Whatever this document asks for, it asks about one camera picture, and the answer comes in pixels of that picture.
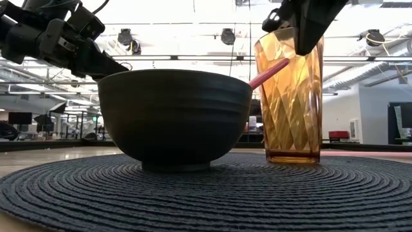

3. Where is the amber faceted plastic tumbler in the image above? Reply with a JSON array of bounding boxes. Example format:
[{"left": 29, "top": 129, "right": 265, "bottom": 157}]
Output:
[{"left": 253, "top": 26, "right": 324, "bottom": 165}]

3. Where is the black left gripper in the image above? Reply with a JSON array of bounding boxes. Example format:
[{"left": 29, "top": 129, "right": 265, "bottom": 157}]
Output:
[{"left": 0, "top": 5, "right": 130, "bottom": 80}]

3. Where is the black cabinet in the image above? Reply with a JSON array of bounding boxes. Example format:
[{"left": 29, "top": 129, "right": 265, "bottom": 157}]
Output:
[{"left": 387, "top": 102, "right": 412, "bottom": 146}]

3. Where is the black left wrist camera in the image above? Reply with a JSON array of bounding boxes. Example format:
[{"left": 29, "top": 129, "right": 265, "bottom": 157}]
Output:
[{"left": 21, "top": 0, "right": 81, "bottom": 14}]

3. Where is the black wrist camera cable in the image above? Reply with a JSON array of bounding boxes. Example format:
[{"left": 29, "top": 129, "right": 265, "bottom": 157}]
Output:
[{"left": 91, "top": 0, "right": 111, "bottom": 16}]

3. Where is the dark blue round woven placemat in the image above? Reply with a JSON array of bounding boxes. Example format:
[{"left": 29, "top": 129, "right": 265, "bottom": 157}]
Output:
[{"left": 0, "top": 151, "right": 412, "bottom": 232}]

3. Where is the black round bowl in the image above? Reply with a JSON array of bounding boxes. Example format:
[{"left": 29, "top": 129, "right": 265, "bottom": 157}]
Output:
[{"left": 97, "top": 68, "right": 254, "bottom": 173}]

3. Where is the red box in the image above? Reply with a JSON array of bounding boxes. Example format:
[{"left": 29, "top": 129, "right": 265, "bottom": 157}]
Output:
[{"left": 328, "top": 130, "right": 350, "bottom": 143}]

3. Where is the black monitor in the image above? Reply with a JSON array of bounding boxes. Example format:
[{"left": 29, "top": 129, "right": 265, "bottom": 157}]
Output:
[{"left": 7, "top": 111, "right": 33, "bottom": 126}]

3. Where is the black office chair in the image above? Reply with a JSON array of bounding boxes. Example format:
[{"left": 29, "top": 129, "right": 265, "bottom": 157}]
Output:
[{"left": 0, "top": 120, "right": 19, "bottom": 142}]

